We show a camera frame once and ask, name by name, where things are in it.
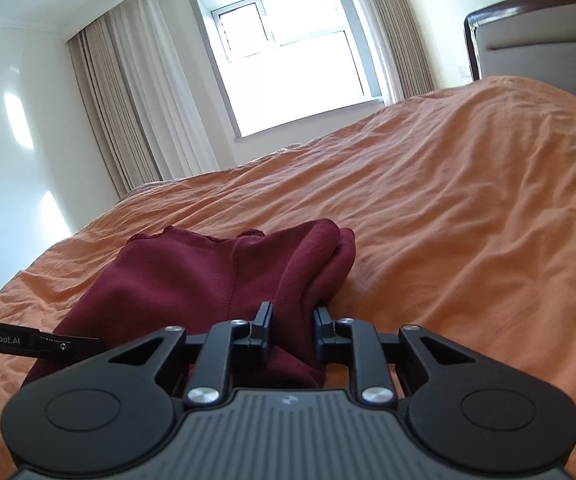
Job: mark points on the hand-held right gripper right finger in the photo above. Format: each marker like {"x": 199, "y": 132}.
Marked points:
{"x": 323, "y": 332}

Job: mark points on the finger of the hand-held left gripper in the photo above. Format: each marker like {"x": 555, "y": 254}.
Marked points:
{"x": 75, "y": 347}

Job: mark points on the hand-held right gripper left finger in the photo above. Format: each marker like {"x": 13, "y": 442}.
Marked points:
{"x": 263, "y": 327}

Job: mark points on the maroon long-sleeved shirt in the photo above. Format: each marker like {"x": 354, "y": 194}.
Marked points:
{"x": 193, "y": 280}

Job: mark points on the orange bed blanket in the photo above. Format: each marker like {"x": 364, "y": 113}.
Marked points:
{"x": 468, "y": 210}

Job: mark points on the beige curtain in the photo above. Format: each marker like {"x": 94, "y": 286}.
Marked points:
{"x": 108, "y": 120}
{"x": 410, "y": 35}

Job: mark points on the white sheer curtain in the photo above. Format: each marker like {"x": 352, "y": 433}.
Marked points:
{"x": 178, "y": 100}
{"x": 368, "y": 35}

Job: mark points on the white-framed window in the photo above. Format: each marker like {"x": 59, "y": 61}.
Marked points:
{"x": 293, "y": 75}

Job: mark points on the white wall socket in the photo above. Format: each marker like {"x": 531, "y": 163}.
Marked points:
{"x": 465, "y": 72}

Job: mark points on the padded headboard with dark frame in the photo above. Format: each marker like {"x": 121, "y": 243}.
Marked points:
{"x": 543, "y": 40}

